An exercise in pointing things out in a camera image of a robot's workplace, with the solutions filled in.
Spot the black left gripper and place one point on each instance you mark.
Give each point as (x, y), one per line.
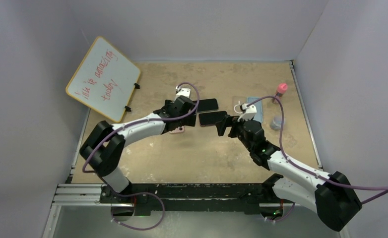
(188, 121)

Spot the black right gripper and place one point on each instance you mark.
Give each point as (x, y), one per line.
(228, 121)

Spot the pink phone case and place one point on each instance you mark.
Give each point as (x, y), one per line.
(179, 129)

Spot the black screen smartphone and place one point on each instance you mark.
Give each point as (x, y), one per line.
(207, 105)

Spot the light blue phone case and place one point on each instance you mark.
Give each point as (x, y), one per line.
(259, 115)

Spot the clear phone case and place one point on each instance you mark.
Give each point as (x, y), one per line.
(237, 102)

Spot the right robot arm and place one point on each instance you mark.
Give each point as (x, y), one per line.
(330, 196)

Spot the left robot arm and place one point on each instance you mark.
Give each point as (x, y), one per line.
(103, 147)

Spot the clear plastic cup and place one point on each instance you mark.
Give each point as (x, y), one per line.
(277, 123)

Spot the pink capped bottle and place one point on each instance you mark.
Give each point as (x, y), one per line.
(280, 91)

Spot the whiteboard with red writing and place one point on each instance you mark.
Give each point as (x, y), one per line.
(105, 80)

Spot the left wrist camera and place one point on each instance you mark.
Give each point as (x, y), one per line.
(182, 91)

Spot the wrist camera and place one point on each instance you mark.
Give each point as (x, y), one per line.
(246, 111)
(182, 91)

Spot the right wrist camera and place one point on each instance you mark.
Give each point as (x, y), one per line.
(246, 111)

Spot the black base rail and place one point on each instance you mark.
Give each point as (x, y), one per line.
(248, 198)

